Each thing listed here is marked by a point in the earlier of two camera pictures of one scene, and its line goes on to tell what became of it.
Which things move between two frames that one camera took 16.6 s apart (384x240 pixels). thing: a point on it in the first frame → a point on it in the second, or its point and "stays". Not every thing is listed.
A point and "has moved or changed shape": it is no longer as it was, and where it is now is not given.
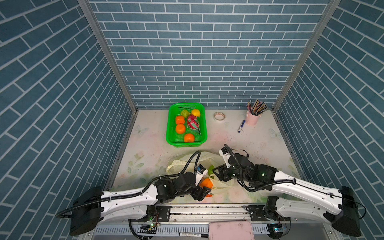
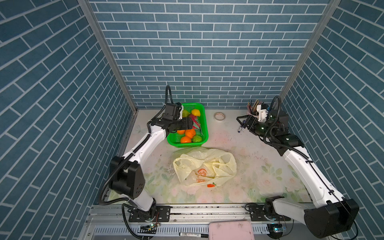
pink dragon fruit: (193, 122) stays
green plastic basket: (177, 139) stays
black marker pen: (206, 235) stays
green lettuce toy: (210, 170) → (197, 138)
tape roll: (219, 116) stays
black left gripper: (197, 196) → (184, 126)
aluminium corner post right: (332, 6) stays
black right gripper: (222, 170) → (249, 121)
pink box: (231, 230) stays
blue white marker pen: (241, 126) stays
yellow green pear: (185, 113) stays
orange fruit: (206, 182) → (190, 133)
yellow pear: (196, 112) stays
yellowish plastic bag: (208, 161) has moved or changed shape
